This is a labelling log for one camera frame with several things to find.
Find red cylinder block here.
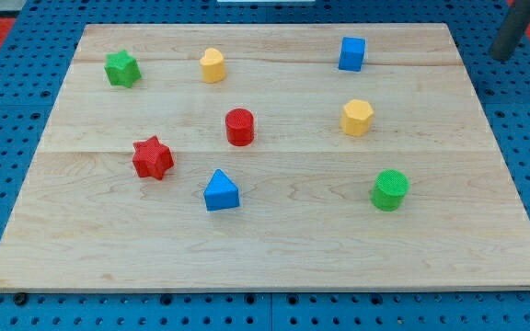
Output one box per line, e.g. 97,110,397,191
225,108,254,146

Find green star block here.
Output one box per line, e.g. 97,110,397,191
104,50,142,88

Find wooden board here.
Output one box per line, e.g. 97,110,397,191
0,23,530,293

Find dark grey robot stylus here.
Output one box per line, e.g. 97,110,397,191
489,0,530,62

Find green cylinder block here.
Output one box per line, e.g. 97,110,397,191
371,169,409,211

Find blue cube block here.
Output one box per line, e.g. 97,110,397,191
338,37,366,72

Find yellow heart block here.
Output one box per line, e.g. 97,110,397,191
200,48,226,84

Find yellow hexagon block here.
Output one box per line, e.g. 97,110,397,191
340,99,374,137

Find red star block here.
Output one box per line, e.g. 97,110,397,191
132,135,174,180

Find blue triangle block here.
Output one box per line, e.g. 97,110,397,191
203,169,240,211

